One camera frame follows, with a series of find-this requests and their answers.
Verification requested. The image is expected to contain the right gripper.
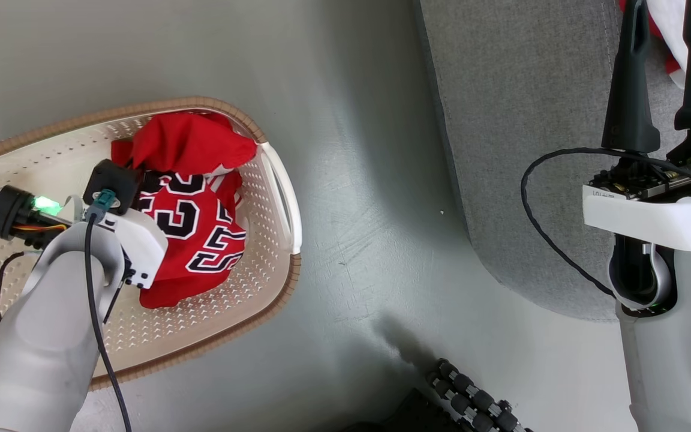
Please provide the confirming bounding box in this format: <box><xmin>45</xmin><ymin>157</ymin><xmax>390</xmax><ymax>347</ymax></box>
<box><xmin>582</xmin><ymin>0</ymin><xmax>691</xmax><ymax>253</ymax></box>

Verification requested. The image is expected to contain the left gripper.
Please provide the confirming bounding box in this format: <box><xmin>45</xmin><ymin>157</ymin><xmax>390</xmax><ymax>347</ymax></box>
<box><xmin>0</xmin><ymin>185</ymin><xmax>169</xmax><ymax>290</ymax></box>

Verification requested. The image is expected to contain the red and white garment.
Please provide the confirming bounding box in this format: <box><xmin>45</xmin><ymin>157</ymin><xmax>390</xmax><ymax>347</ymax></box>
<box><xmin>618</xmin><ymin>0</ymin><xmax>691</xmax><ymax>91</ymax></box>

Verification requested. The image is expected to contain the red jersey number 23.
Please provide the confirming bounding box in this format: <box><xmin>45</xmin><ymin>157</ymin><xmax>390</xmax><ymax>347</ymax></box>
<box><xmin>110</xmin><ymin>111</ymin><xmax>259</xmax><ymax>310</ymax></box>

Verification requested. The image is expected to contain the cream laundry basket brown rim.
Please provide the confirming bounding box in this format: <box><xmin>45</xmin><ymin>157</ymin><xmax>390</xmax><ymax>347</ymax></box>
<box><xmin>0</xmin><ymin>96</ymin><xmax>303</xmax><ymax>391</ymax></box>

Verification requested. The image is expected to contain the grey fabric sofa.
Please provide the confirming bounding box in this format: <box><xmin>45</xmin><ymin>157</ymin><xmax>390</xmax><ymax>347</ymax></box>
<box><xmin>419</xmin><ymin>0</ymin><xmax>691</xmax><ymax>322</ymax></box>

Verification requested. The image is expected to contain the thick black camera cable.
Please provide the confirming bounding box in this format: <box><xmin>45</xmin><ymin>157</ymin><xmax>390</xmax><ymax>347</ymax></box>
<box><xmin>83</xmin><ymin>191</ymin><xmax>133</xmax><ymax>432</ymax></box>

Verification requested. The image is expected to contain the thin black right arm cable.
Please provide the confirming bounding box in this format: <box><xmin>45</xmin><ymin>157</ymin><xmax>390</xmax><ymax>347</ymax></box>
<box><xmin>520</xmin><ymin>147</ymin><xmax>691</xmax><ymax>298</ymax></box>

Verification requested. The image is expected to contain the black ribbed cable carrier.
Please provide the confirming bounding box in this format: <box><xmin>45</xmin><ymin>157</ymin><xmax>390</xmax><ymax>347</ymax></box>
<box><xmin>426</xmin><ymin>358</ymin><xmax>532</xmax><ymax>432</ymax></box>

